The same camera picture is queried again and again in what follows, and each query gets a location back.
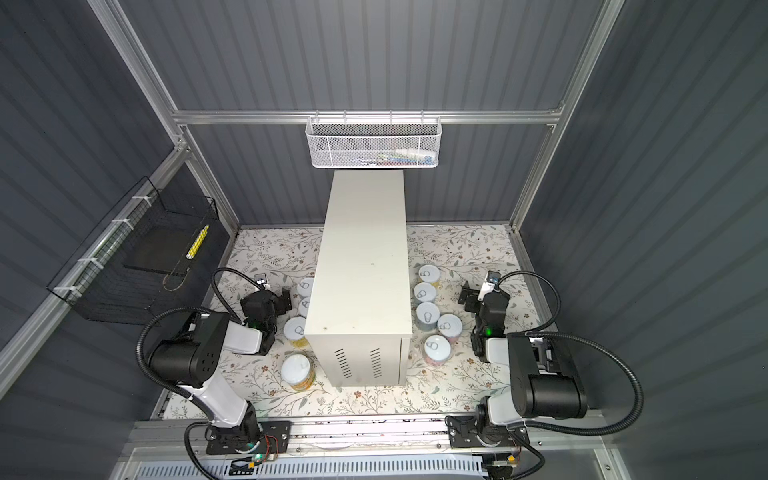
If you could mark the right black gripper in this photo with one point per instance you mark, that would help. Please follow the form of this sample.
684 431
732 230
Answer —
474 298

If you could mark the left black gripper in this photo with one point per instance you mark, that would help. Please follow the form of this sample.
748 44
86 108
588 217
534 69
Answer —
279 301

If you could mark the pink label can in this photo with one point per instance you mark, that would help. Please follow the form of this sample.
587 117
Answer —
450 326
437 350

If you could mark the pink label can front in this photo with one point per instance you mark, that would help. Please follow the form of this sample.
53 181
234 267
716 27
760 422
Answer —
437 350

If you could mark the orange label can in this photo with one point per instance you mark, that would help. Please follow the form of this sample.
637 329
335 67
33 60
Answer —
297 371

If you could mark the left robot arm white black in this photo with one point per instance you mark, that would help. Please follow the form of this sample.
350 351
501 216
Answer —
187 365

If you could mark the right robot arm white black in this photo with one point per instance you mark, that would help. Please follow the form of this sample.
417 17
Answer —
543 379

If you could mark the white metal cabinet counter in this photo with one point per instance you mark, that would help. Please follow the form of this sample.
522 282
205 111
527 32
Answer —
359 322

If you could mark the can left middle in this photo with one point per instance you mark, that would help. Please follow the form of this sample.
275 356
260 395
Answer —
303 307

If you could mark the can left rear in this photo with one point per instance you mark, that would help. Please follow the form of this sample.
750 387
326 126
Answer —
304 287

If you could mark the yellow label can left front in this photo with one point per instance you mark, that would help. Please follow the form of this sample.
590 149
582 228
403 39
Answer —
294 332

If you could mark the teal label can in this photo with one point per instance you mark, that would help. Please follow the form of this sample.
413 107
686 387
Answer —
427 316

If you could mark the can right middle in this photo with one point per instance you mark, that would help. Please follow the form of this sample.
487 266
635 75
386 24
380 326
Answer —
424 292

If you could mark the yellow can right rear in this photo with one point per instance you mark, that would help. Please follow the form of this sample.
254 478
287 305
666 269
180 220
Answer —
429 274

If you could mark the floral patterned mat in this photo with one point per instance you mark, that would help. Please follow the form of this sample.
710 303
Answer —
461 253

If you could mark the yellow marker pen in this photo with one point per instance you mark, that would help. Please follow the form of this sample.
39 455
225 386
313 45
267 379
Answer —
197 243

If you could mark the tubes in white basket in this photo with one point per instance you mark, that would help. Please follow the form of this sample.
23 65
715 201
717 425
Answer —
406 156

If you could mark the black wire wall basket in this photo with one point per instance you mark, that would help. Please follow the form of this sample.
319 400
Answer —
136 268

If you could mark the white wire mesh basket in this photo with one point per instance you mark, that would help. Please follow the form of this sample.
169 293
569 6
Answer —
333 145

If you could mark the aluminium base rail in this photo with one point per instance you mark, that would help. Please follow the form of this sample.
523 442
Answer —
404 446

